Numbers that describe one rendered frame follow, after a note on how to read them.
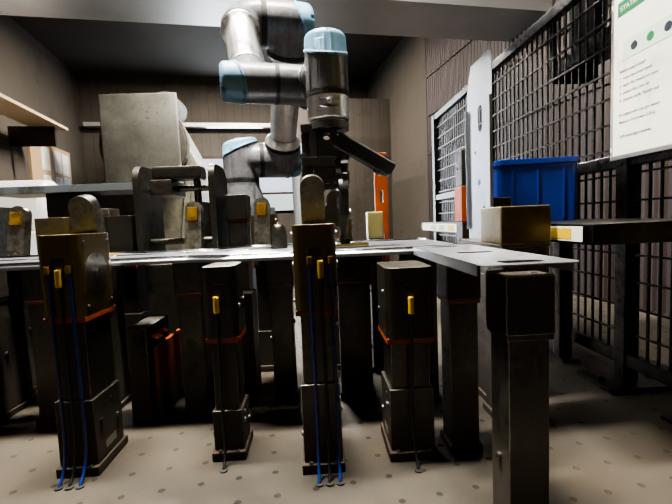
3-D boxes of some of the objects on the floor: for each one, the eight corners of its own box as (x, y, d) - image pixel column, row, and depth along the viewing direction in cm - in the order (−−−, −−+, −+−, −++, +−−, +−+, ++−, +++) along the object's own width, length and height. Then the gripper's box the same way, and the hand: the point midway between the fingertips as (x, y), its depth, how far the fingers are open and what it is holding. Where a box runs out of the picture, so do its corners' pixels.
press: (84, 314, 510) (63, 75, 488) (121, 295, 640) (105, 106, 617) (210, 304, 537) (195, 77, 514) (220, 289, 666) (208, 107, 643)
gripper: (301, 131, 76) (307, 243, 78) (299, 117, 66) (305, 246, 68) (346, 129, 77) (351, 240, 79) (351, 116, 67) (356, 244, 69)
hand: (345, 235), depth 73 cm, fingers closed, pressing on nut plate
